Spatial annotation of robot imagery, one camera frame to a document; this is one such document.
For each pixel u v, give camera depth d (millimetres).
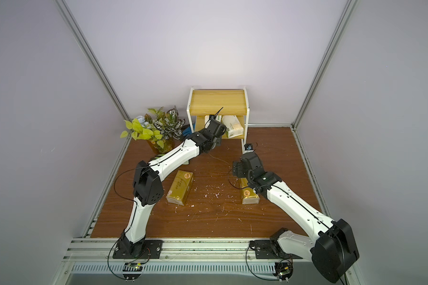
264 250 727
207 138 690
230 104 869
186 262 712
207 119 875
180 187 848
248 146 703
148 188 519
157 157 1032
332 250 382
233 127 899
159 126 853
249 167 605
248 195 810
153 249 727
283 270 696
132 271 720
